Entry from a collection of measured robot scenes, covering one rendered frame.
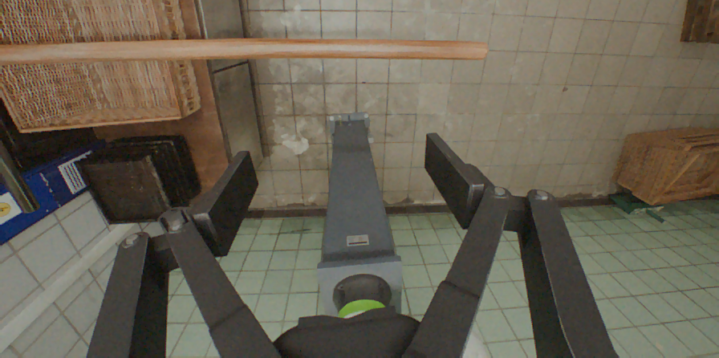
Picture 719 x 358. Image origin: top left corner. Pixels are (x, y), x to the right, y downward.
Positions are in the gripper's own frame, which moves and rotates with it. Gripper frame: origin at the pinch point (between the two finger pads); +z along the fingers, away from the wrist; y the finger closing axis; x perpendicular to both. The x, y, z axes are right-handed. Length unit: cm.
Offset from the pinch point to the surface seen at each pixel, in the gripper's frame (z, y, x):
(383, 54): 27.6, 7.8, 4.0
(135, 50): 28.4, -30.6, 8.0
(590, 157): 139, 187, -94
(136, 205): 68, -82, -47
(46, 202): 60, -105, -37
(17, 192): 32, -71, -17
